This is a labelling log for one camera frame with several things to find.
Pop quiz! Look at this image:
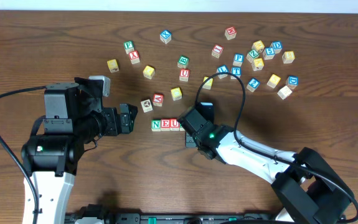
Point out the green Z block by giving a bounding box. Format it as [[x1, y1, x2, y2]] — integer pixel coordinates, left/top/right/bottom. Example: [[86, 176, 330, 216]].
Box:
[[246, 49, 259, 63]]

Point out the yellow O block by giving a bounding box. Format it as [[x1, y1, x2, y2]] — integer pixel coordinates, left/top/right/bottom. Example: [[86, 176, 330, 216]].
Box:
[[143, 65, 155, 79]]

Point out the yellow block beside E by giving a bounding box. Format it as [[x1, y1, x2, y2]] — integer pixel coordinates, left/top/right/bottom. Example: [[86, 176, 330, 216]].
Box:
[[171, 87, 182, 101]]

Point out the red I block upper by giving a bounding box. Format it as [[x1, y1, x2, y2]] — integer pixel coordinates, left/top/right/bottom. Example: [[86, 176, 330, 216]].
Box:
[[211, 44, 224, 58]]

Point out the red E block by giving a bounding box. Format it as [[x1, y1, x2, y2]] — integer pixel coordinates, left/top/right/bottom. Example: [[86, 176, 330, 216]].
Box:
[[161, 119, 171, 131]]

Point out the yellow block far left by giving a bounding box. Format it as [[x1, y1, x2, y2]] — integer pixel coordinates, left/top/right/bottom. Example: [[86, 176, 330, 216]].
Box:
[[107, 59, 119, 73]]

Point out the yellow 8 block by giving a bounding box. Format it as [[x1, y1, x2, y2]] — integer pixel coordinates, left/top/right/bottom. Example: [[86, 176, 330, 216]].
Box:
[[282, 51, 295, 64]]

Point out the yellow block top right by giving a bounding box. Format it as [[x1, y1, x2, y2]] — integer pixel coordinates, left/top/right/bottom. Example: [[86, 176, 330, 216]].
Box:
[[252, 40, 265, 53]]

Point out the green B block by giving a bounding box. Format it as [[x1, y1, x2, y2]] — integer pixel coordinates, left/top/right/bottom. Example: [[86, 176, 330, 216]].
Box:
[[177, 55, 189, 69]]

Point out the blue 2 block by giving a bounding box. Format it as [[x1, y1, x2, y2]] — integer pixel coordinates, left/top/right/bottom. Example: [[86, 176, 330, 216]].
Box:
[[247, 78, 260, 92]]

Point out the green R block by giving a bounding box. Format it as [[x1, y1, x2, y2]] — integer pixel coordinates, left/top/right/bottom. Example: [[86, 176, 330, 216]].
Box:
[[179, 124, 185, 131]]

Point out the blue T block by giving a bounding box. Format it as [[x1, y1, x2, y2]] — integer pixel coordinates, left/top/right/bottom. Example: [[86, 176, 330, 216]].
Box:
[[231, 67, 242, 78]]

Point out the yellow block below Z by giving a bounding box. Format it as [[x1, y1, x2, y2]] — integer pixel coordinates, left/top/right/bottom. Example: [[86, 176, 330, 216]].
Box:
[[252, 58, 265, 71]]

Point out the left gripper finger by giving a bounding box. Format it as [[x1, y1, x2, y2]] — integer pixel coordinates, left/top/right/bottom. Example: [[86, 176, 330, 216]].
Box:
[[120, 104, 134, 134], [126, 104, 138, 123]]

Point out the blue P block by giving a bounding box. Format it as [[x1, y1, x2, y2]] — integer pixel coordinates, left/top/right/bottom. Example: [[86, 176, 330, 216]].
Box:
[[232, 54, 245, 67]]

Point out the red block top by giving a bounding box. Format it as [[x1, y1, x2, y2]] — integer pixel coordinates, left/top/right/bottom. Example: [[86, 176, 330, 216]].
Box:
[[225, 27, 237, 40]]

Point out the green N block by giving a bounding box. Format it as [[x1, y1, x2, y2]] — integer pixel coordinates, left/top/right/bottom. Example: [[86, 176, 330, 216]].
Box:
[[151, 119, 161, 131]]

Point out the blue X block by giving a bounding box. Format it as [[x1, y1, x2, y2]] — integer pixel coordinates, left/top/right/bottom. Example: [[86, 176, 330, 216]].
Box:
[[160, 30, 172, 44]]

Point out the red Y block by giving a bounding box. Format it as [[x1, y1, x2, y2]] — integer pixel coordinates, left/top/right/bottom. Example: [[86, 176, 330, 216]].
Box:
[[129, 50, 140, 64]]

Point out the blue d block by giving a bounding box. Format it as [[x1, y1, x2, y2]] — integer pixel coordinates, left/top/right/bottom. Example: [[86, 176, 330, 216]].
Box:
[[270, 41, 283, 54], [286, 75, 299, 90]]

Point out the red u block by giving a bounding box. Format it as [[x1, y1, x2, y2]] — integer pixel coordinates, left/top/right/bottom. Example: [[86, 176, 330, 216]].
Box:
[[169, 118, 180, 131], [179, 68, 190, 82]]

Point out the plain yellow block centre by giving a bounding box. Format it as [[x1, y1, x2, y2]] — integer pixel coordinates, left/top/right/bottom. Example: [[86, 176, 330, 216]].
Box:
[[202, 77, 214, 90]]

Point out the white block right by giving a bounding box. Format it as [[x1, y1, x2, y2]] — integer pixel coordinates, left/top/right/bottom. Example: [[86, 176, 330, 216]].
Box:
[[277, 86, 293, 100]]

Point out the blue D block upper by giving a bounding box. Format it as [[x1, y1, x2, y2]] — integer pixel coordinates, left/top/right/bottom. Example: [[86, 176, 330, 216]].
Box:
[[270, 41, 283, 54]]

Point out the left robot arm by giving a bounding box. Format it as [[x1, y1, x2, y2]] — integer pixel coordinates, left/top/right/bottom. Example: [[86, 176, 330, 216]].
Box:
[[21, 76, 138, 223]]

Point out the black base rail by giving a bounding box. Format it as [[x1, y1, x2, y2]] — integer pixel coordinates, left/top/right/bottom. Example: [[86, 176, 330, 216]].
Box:
[[65, 212, 279, 224]]

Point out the white soccer ball block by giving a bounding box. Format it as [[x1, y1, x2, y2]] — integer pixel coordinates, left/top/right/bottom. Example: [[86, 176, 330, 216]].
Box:
[[141, 99, 153, 113]]

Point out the red A block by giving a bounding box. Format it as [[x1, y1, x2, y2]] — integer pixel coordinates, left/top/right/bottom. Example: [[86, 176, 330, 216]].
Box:
[[152, 93, 164, 107]]

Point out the green F block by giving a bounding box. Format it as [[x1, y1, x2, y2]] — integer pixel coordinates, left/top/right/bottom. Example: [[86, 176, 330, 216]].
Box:
[[123, 40, 134, 54]]

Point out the blue D block lower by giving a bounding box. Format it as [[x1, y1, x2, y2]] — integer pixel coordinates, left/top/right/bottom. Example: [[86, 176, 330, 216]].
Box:
[[286, 75, 299, 90]]

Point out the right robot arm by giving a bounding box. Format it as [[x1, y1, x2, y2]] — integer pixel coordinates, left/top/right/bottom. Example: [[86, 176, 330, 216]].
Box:
[[177, 106, 354, 223]]

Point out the blue 5 block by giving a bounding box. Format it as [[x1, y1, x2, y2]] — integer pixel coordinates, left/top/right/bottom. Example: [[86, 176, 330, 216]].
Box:
[[262, 47, 275, 60]]

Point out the blue L block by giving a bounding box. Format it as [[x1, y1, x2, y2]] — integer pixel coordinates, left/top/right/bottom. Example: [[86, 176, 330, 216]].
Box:
[[216, 65, 229, 79]]

